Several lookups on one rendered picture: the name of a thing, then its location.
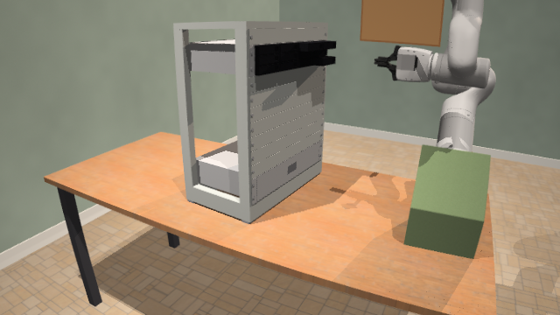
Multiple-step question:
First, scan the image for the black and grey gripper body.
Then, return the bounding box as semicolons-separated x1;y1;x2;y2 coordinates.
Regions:
396;47;434;82

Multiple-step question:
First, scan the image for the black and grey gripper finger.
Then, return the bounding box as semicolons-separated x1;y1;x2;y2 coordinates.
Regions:
374;45;402;62
374;61;398;81

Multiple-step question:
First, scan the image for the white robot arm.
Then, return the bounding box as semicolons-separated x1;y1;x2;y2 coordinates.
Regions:
396;0;496;151

